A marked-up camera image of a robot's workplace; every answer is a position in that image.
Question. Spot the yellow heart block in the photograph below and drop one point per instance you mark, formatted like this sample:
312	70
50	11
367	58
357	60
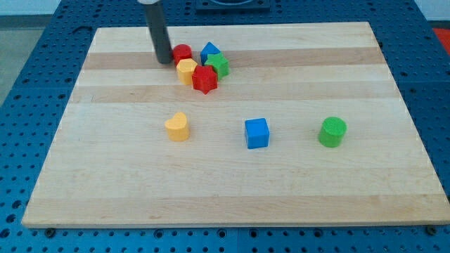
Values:
177	127

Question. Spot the yellow hexagon block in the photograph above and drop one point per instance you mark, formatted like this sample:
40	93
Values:
185	69

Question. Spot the blue cube block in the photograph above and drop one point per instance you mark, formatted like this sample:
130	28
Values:
257	133

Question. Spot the red star block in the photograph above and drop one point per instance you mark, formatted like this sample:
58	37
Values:
204	79

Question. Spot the green star block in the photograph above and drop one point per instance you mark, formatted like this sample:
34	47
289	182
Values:
219	63

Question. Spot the blue triangular block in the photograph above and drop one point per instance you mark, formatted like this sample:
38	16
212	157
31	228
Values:
209	48

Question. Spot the red cylinder block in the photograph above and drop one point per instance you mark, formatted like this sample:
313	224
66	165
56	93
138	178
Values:
181	52

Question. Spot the green cylinder block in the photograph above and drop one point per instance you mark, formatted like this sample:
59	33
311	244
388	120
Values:
333	130

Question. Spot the light wooden board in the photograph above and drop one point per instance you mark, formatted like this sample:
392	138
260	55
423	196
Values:
112	165

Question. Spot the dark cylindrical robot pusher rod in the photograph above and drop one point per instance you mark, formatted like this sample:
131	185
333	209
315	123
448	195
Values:
156	23

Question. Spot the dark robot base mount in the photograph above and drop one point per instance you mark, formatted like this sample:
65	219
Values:
232	5

